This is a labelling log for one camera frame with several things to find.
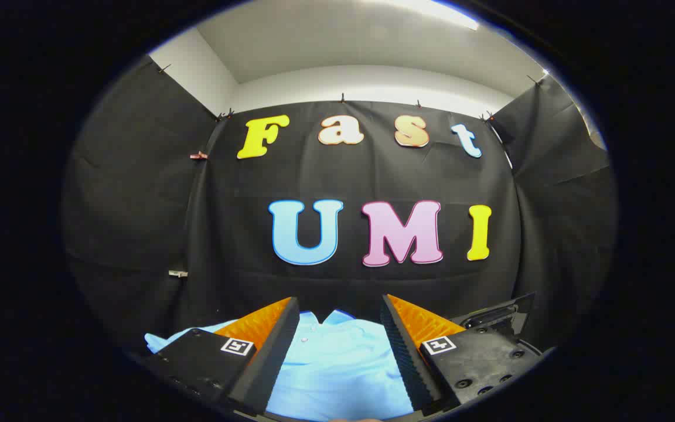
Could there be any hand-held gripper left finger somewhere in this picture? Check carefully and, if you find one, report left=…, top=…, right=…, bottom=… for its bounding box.
left=138, top=297, right=301, bottom=417

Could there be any light blue polo shirt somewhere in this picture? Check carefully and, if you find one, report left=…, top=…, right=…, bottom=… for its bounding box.
left=144, top=309, right=414, bottom=421

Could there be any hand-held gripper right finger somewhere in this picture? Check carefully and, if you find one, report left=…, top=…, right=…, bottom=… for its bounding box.
left=380, top=294, right=549, bottom=414

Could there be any dark washing machine lid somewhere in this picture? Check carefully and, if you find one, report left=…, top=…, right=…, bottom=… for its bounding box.
left=452, top=293, right=536, bottom=352

